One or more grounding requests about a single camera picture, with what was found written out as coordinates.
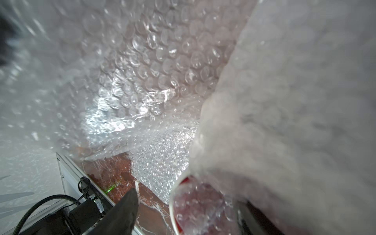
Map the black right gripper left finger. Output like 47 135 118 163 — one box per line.
85 188 139 235

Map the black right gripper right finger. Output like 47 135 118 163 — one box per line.
238 201 283 235

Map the white mug red inside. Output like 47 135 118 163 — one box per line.
169 172 241 235

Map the clear bubble wrap sheet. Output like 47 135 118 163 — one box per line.
1 1 376 235

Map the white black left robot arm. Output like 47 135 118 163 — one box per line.
12 177 105 235

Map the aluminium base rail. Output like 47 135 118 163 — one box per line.
55 152 145 235

